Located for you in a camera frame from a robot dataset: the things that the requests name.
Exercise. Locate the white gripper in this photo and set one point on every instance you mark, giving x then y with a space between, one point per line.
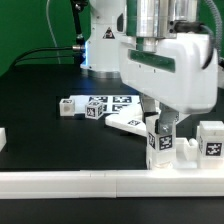
176 74

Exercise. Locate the white chair seat part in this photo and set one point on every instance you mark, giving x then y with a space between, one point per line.
186 154

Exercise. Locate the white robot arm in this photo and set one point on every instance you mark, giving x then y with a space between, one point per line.
148 21

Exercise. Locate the white marker base sheet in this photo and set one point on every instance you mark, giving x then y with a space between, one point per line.
112 103

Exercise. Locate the white cube nut with marker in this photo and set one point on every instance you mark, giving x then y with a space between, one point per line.
94 109

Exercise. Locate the white chair backrest frame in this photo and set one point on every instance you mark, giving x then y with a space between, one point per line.
129 119

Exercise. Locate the white U-shaped fence frame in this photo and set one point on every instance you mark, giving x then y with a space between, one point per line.
111 184

